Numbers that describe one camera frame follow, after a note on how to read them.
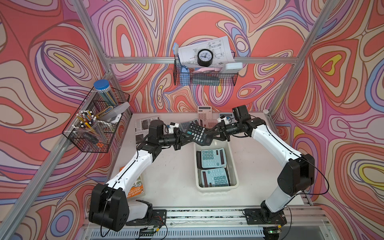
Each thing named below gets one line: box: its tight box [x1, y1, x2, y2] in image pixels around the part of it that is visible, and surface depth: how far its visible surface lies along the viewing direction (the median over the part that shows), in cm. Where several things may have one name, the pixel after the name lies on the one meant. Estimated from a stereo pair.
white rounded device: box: [224, 62, 243, 74], surface depth 72 cm
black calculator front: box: [196, 151, 205, 170], surface depth 91 cm
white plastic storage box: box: [194, 140, 240, 191], surface depth 86 cm
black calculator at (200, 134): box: [186, 122, 214, 146], surface depth 76 cm
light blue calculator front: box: [200, 167, 229, 188], surface depth 84 cm
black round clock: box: [197, 48, 214, 67], surface depth 80 cm
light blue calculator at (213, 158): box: [201, 147, 227, 169], surface depth 89 cm
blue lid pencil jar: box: [94, 79, 118, 108], surface depth 74 cm
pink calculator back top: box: [197, 106, 218, 130], surface depth 121 cm
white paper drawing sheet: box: [178, 36, 236, 68], surface depth 84 cm
